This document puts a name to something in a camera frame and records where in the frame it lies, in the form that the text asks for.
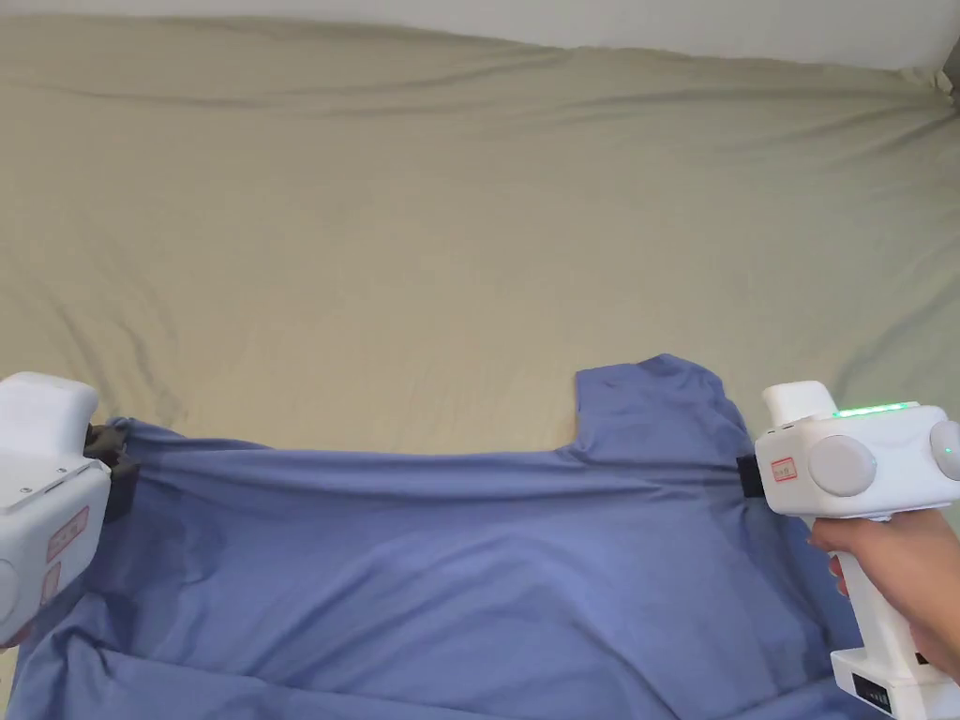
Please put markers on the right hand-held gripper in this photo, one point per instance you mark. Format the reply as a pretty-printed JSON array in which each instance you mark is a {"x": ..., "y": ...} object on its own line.
[{"x": 855, "y": 465}]

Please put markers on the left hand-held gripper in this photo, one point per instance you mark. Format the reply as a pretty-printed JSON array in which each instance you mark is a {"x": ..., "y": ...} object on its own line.
[{"x": 45, "y": 495}]

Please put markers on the blue shirt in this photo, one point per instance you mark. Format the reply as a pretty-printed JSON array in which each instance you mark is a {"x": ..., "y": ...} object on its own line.
[{"x": 420, "y": 570}]

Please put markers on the person's right hand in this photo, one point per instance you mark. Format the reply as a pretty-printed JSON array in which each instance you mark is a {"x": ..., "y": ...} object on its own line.
[{"x": 900, "y": 570}]

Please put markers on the bed with beige sheet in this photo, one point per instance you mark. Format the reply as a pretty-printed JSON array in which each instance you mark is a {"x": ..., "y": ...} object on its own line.
[{"x": 420, "y": 225}]

